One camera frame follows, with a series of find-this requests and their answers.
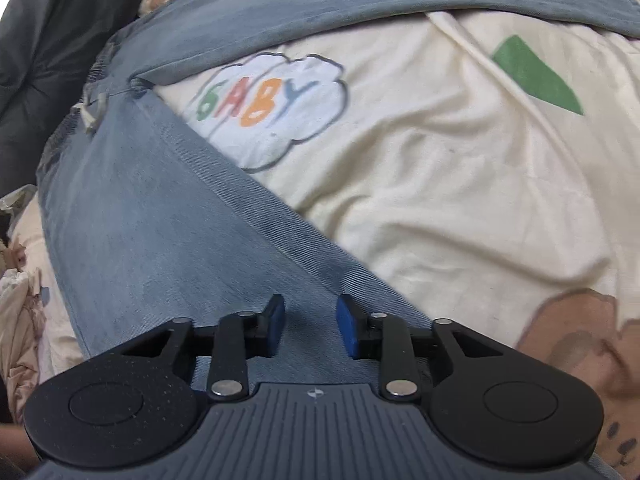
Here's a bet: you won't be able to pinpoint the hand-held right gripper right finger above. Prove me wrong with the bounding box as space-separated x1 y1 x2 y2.
337 294 503 402

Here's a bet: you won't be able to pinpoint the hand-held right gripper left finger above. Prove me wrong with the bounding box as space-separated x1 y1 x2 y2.
122 294 286 402

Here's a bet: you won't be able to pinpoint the light blue jeans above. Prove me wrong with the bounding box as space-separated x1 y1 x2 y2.
37 0 640 480

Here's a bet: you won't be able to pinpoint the printed cream blanket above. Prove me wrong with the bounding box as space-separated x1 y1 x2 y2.
10 0 640 480

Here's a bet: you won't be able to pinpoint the pale pink crumpled cloth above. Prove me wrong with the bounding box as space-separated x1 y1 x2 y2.
0 265 52 422

